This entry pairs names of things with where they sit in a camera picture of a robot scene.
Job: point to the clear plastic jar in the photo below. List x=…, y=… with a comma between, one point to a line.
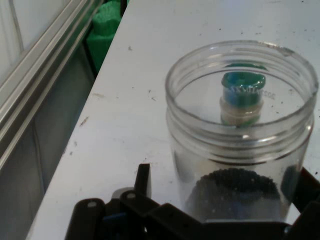
x=180, y=140

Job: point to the green-capped spice bottle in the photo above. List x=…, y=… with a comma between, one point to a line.
x=240, y=100

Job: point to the aluminium wall rail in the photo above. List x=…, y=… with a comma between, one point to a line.
x=50, y=55

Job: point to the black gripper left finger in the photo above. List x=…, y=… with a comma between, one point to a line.
x=120, y=220

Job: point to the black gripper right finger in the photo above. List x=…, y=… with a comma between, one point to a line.
x=308, y=200

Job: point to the green foam puzzle mat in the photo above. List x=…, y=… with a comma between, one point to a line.
x=105, y=22

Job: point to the pile of black seeds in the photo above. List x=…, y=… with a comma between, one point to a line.
x=230, y=190

